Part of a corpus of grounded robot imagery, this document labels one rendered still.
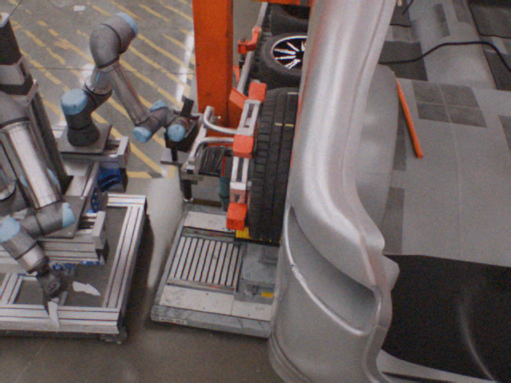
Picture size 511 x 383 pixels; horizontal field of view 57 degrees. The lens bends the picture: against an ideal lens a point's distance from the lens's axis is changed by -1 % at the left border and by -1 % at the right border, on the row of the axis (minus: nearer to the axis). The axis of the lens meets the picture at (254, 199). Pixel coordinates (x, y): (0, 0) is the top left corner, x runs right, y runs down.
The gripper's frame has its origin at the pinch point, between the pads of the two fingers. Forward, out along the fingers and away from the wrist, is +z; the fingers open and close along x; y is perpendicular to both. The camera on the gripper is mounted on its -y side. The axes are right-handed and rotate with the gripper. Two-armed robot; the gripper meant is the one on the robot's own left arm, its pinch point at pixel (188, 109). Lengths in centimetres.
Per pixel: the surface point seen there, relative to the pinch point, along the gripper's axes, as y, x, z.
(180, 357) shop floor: 109, 29, -56
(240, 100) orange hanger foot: -9.0, 25.0, 12.2
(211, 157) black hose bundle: -1, 18, -59
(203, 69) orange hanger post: -22.3, 2.8, -1.9
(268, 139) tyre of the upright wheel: -16, 37, -64
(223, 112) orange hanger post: -1.8, 18.2, 6.3
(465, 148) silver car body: -32, 119, -48
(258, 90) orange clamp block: -25.5, 29.9, -28.0
